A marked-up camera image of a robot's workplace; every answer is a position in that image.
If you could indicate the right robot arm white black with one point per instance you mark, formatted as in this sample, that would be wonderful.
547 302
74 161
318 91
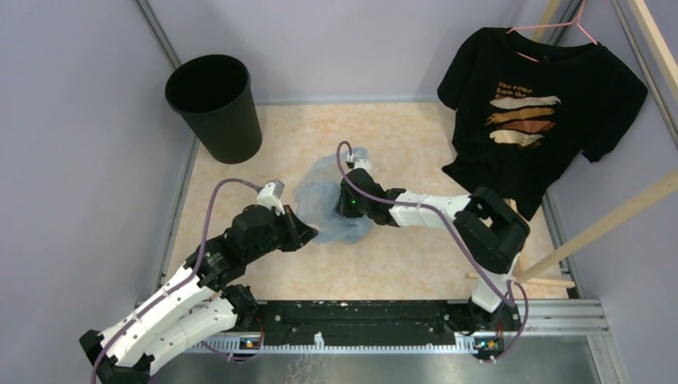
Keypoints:
488 232

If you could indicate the wooden frame bar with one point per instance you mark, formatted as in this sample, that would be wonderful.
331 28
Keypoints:
649 196

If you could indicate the pink wire clothes hanger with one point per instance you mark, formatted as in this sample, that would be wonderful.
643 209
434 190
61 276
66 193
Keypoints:
572 17

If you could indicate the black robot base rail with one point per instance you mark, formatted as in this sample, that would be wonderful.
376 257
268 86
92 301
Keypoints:
368 327

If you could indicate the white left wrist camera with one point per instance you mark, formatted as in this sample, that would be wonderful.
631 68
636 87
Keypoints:
270 194

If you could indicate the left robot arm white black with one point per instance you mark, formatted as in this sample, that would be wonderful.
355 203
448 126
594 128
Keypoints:
199 301

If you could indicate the black plastic trash bin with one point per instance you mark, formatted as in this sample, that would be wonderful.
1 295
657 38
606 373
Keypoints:
213 95

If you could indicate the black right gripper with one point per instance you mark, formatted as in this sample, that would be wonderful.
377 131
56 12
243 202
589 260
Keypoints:
344 207

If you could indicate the black printed t-shirt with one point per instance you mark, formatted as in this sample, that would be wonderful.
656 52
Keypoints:
524 110

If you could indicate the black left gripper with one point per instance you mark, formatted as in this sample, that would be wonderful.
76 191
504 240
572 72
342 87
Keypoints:
299 234

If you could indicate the light blue plastic trash bag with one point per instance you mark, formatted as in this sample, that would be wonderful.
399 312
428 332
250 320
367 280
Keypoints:
317 195

